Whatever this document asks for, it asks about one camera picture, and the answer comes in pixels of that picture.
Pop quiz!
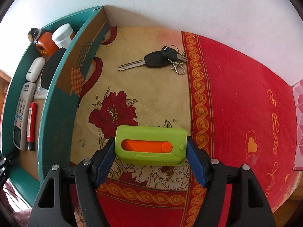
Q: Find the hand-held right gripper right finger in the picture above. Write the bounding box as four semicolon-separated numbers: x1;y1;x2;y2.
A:
187;136;276;227

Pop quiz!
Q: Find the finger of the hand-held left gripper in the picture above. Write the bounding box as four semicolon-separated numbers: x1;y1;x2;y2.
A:
0;152;18;187

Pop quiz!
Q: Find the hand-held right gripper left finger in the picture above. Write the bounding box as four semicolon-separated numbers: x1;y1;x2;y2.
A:
28;137;117;227

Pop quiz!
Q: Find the green case with orange slider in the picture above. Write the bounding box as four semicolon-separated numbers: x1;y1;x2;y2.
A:
114;125;188;166

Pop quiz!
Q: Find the red tube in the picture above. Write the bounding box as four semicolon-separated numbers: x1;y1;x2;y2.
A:
27;102;38;151

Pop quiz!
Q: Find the teal cardboard box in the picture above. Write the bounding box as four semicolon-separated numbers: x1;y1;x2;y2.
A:
0;5;109;207

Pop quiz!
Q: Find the grey remote control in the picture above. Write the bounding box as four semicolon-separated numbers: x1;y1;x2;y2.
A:
12;82;37;150

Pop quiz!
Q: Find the white earbud case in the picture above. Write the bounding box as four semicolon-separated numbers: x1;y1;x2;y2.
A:
26;57;46;82

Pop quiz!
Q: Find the black pouch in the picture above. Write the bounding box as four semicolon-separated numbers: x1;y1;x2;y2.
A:
41;48;67;90

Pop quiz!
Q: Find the orange monkey alarm clock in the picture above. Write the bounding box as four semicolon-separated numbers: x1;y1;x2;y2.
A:
27;28;59;57

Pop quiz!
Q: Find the white orange pill bottle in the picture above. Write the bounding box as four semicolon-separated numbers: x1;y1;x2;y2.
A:
51;24;76;49

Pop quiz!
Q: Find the pink fluffy rug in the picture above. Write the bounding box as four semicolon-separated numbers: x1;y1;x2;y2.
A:
9;207;32;227

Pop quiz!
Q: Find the red floral tablecloth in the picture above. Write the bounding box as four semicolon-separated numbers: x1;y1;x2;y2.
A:
0;26;301;227

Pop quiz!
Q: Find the pink geometric patterned box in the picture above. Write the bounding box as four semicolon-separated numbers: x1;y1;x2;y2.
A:
292;79;303;172

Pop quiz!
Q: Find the key bunch with black fob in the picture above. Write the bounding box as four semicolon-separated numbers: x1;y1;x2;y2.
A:
118;45;188;75

